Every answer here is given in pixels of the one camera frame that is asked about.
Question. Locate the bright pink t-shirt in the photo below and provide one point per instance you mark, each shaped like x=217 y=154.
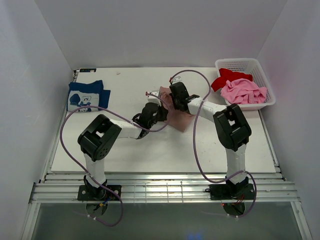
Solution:
x=243 y=92

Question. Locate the white plastic laundry basket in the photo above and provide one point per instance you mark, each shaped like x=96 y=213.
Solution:
x=252 y=67

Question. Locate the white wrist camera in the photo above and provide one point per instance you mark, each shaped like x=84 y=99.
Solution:
x=153 y=97
x=175 y=81

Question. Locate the small blue label sticker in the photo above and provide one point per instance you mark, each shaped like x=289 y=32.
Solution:
x=87 y=70

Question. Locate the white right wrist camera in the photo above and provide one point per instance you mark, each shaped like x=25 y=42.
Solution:
x=175 y=81

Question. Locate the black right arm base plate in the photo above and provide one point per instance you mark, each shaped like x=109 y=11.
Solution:
x=225 y=192

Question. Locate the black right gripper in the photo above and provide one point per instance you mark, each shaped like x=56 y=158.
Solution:
x=175 y=104

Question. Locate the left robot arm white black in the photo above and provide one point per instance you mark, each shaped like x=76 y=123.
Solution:
x=99 y=137

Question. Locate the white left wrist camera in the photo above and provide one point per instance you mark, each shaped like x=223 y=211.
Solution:
x=153 y=97

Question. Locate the aluminium table frame rails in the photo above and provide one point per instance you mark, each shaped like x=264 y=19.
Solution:
x=158 y=188

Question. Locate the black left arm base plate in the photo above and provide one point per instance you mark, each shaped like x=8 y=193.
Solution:
x=84 y=194

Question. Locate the folded blue printed t-shirt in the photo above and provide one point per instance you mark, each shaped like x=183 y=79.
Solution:
x=87 y=95

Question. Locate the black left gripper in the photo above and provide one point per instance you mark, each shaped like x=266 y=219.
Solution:
x=164 y=113

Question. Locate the red t-shirt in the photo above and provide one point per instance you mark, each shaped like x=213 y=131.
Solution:
x=228 y=75

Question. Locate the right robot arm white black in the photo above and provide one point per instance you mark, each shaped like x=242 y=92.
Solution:
x=233 y=132

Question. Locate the dusty pink printed t-shirt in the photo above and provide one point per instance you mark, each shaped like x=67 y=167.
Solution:
x=176 y=118

